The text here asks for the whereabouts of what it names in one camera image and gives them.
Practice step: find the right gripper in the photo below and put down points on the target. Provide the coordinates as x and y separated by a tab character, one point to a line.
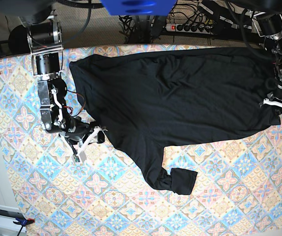
79	134

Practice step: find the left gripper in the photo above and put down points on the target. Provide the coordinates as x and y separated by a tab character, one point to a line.
271	100

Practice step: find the black t-shirt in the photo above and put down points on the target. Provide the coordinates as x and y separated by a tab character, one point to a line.
149	101

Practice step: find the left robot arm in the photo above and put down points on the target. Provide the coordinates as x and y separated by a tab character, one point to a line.
268	15

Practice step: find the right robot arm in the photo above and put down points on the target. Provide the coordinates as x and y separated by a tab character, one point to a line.
44	38

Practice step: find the patterned tablecloth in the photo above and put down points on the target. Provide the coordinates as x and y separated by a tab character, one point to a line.
238	189

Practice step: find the white power strip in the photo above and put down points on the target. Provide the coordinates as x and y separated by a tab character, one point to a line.
189	28

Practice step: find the black round stool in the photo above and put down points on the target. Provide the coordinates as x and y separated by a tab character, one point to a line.
18	41

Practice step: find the blue clamp bottom left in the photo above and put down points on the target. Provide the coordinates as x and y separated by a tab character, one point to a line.
17	221

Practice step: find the white floor box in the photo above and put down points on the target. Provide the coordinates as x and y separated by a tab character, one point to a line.
7	217

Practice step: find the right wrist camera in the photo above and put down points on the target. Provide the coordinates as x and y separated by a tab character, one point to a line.
79	157

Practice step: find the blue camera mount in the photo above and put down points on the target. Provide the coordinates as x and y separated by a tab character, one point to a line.
139	7

